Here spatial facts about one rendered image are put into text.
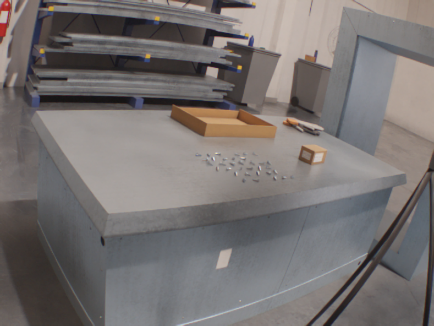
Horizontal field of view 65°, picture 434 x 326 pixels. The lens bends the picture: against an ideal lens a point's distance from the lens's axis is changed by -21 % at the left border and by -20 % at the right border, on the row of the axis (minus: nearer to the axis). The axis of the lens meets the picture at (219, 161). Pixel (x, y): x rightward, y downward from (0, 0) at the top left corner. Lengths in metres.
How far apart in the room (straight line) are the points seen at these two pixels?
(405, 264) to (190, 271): 1.60
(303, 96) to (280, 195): 6.48
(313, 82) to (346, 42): 4.79
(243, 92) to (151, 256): 5.30
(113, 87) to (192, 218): 3.90
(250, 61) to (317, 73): 1.72
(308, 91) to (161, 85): 3.36
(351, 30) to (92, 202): 2.21
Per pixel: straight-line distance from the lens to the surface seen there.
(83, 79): 4.80
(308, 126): 2.44
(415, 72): 11.20
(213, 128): 1.80
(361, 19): 2.80
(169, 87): 5.23
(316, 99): 7.56
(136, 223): 1.04
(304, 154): 1.80
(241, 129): 1.90
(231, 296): 1.58
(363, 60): 2.90
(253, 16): 7.21
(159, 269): 1.25
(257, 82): 6.44
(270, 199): 1.32
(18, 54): 5.68
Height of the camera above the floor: 1.12
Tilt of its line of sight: 18 degrees down
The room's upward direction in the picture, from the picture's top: 13 degrees clockwise
